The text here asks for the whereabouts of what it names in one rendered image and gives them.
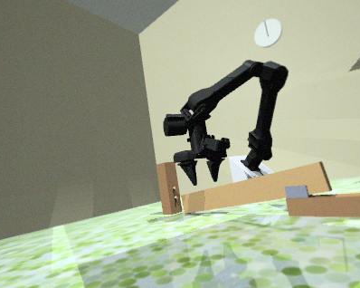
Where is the long tan wooden plank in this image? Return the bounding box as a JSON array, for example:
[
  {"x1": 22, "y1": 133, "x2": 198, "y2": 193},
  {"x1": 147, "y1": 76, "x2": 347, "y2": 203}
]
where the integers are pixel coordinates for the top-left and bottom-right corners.
[{"x1": 181, "y1": 161, "x2": 332, "y2": 214}]

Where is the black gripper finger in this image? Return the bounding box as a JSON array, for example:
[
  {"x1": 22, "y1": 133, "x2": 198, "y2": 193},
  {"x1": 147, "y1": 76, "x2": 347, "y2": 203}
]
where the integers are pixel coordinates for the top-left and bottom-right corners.
[
  {"x1": 206, "y1": 158, "x2": 225, "y2": 182},
  {"x1": 177, "y1": 160, "x2": 198, "y2": 186}
]

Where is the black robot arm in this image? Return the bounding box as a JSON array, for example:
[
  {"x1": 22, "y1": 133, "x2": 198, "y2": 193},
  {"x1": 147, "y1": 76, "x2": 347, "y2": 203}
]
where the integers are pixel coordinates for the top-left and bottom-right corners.
[{"x1": 163, "y1": 60, "x2": 289, "y2": 171}]

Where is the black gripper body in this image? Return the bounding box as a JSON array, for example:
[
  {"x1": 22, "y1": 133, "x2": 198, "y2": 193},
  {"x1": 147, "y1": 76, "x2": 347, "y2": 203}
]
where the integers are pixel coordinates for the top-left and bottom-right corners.
[{"x1": 174, "y1": 131, "x2": 227, "y2": 163}]

